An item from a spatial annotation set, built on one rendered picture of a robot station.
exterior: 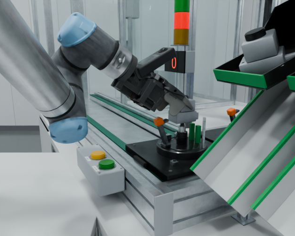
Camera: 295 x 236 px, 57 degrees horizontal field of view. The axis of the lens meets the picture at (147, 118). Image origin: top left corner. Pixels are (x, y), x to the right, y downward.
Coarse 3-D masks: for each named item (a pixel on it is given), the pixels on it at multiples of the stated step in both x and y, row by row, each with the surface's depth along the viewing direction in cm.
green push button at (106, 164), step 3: (105, 159) 70; (108, 159) 70; (99, 162) 68; (102, 162) 68; (105, 162) 68; (108, 162) 68; (111, 162) 68; (114, 162) 68; (99, 165) 67; (102, 165) 66; (105, 165) 66; (108, 165) 66; (111, 165) 67; (114, 165) 68; (102, 168) 66; (105, 168) 66; (108, 168) 66
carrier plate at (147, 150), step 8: (128, 144) 81; (136, 144) 81; (144, 144) 81; (152, 144) 81; (208, 144) 81; (128, 152) 80; (136, 152) 75; (144, 152) 75; (152, 152) 75; (144, 160) 71; (152, 160) 69; (160, 160) 69; (168, 160) 69; (184, 160) 69; (192, 160) 69; (152, 168) 67; (160, 168) 65; (168, 168) 65; (176, 168) 65; (184, 168) 65; (160, 176) 64; (168, 176) 61; (176, 176) 62; (184, 176) 63
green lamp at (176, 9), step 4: (176, 0) 86; (180, 0) 86; (184, 0) 85; (188, 0) 86; (176, 4) 87; (180, 4) 86; (184, 4) 86; (188, 4) 86; (176, 8) 87; (180, 8) 86; (184, 8) 86; (188, 8) 87; (176, 12) 88; (188, 12) 88
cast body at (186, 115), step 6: (186, 96) 72; (192, 102) 72; (186, 108) 71; (168, 114) 74; (180, 114) 71; (186, 114) 72; (192, 114) 73; (198, 114) 76; (174, 120) 72; (180, 120) 71; (186, 120) 72; (192, 120) 73
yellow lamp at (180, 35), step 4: (176, 32) 88; (180, 32) 88; (184, 32) 88; (188, 32) 89; (176, 36) 89; (180, 36) 88; (184, 36) 88; (188, 36) 89; (176, 40) 89; (180, 40) 88; (184, 40) 88; (188, 40) 90
